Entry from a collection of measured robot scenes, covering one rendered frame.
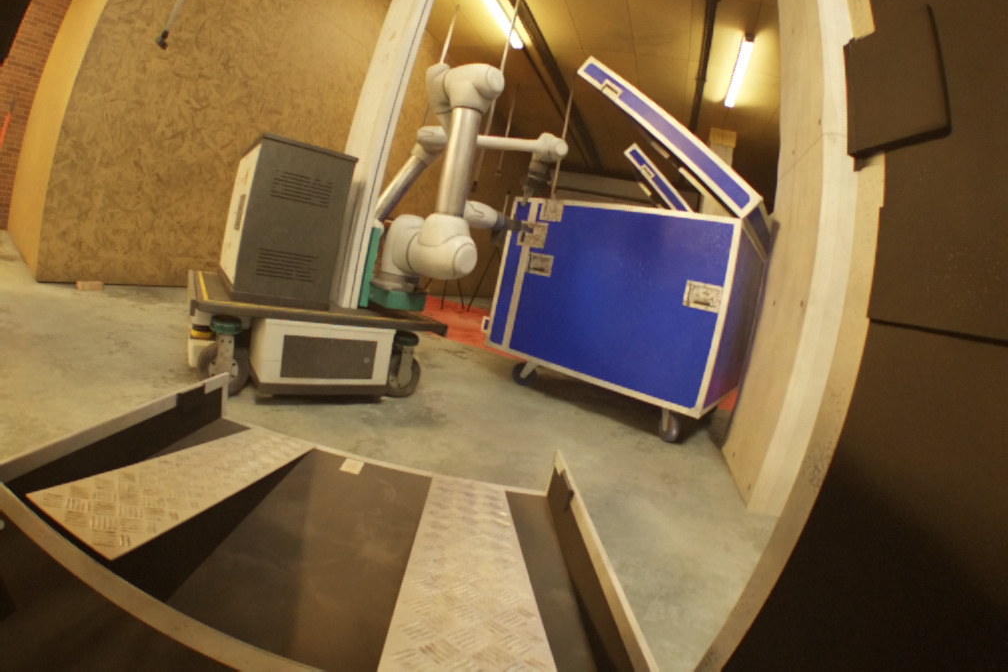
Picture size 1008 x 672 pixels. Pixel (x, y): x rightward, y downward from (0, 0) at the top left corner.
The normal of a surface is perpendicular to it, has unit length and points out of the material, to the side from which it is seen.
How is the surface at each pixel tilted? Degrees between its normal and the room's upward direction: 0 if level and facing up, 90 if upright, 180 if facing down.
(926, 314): 90
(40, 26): 90
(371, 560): 2
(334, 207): 90
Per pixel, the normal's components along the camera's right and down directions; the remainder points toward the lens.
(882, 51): -0.98, -0.20
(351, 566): 0.20, -0.98
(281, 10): 0.92, 0.21
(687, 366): -0.64, -0.09
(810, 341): -0.33, -0.02
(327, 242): 0.66, 0.18
